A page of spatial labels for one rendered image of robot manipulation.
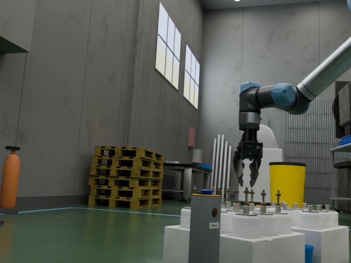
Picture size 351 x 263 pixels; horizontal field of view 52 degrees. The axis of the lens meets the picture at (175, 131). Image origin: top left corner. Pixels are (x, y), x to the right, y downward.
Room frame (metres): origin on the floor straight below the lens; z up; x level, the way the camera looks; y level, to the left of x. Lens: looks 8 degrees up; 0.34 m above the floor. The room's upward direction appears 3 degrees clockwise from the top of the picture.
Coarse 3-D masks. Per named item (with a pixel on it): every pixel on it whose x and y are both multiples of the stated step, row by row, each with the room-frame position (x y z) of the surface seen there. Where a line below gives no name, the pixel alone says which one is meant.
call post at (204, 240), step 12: (192, 204) 1.17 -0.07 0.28; (204, 204) 1.14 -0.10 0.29; (216, 204) 1.16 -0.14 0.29; (192, 216) 1.17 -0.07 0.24; (204, 216) 1.14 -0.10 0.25; (216, 216) 1.16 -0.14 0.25; (192, 228) 1.17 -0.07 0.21; (204, 228) 1.14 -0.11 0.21; (216, 228) 1.16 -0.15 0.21; (192, 240) 1.17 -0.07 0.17; (204, 240) 1.14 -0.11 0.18; (216, 240) 1.17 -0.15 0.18; (192, 252) 1.17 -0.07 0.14; (204, 252) 1.13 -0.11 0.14; (216, 252) 1.17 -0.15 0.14
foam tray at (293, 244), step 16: (176, 240) 1.39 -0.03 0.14; (224, 240) 1.24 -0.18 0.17; (240, 240) 1.20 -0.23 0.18; (256, 240) 1.19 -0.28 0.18; (272, 240) 1.26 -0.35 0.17; (288, 240) 1.35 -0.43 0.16; (304, 240) 1.45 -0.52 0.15; (176, 256) 1.39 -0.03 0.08; (224, 256) 1.24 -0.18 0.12; (240, 256) 1.20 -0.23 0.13; (256, 256) 1.18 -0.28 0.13; (272, 256) 1.26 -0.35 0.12; (288, 256) 1.35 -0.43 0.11; (304, 256) 1.45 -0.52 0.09
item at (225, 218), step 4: (228, 212) 1.34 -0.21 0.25; (220, 216) 1.31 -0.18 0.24; (224, 216) 1.31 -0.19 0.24; (228, 216) 1.32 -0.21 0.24; (220, 220) 1.31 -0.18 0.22; (224, 220) 1.31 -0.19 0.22; (228, 220) 1.32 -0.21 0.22; (220, 224) 1.31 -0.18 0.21; (224, 224) 1.31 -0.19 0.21; (228, 224) 1.33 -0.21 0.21; (220, 228) 1.31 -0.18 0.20; (224, 228) 1.31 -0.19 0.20; (228, 228) 1.33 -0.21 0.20; (220, 232) 1.31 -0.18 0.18; (224, 232) 1.31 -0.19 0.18; (228, 232) 1.33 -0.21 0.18
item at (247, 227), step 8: (232, 216) 1.27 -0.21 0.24; (240, 216) 1.24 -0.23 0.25; (248, 216) 1.24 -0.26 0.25; (256, 216) 1.25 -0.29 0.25; (232, 224) 1.27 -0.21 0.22; (240, 224) 1.24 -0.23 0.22; (248, 224) 1.23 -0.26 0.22; (256, 224) 1.24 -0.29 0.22; (232, 232) 1.26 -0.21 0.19; (240, 232) 1.24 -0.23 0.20; (248, 232) 1.23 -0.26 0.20; (256, 232) 1.24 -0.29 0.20
